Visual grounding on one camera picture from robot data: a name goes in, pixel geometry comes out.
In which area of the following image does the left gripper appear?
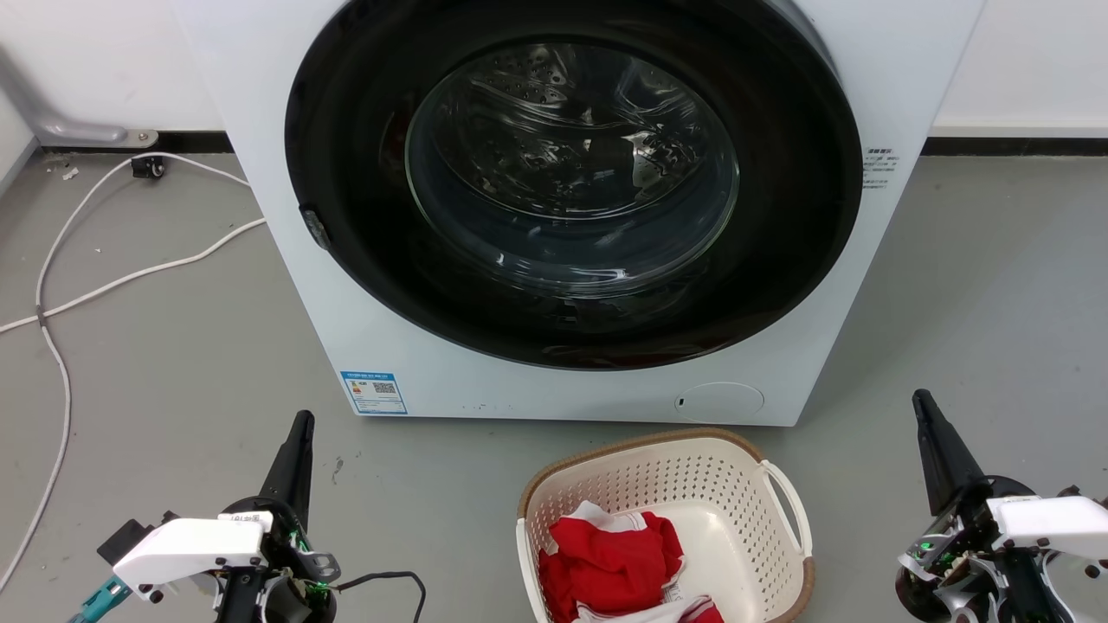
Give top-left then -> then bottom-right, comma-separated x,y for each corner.
216,412 -> 341,623

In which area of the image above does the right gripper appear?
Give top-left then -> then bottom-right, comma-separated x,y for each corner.
895,389 -> 1074,623

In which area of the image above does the cream perforated laundry basket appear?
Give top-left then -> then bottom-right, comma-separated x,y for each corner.
516,427 -> 815,623

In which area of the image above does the blue energy label sticker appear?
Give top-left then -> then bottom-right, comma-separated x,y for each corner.
339,370 -> 409,416

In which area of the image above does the small black box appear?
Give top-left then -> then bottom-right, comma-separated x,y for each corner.
97,517 -> 152,565

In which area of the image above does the round black washer door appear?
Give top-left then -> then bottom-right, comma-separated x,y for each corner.
284,0 -> 864,371

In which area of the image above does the round white filter cover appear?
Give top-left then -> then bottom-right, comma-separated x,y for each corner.
674,382 -> 766,425

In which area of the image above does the red and white garment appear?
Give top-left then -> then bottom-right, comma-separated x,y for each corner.
538,500 -> 726,623

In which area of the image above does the white front-load washing machine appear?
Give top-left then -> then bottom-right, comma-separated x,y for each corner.
169,0 -> 988,427

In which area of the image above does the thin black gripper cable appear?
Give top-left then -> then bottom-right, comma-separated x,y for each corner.
332,570 -> 428,623

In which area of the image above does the teal cable connector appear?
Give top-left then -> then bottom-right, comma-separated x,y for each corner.
68,577 -> 132,623

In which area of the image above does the straight white cable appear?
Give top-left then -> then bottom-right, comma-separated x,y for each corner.
0,216 -> 267,335

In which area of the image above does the long looping white cable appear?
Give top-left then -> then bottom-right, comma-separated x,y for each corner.
0,153 -> 253,593

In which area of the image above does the grey metal floor bracket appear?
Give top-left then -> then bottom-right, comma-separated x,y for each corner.
0,43 -> 160,149

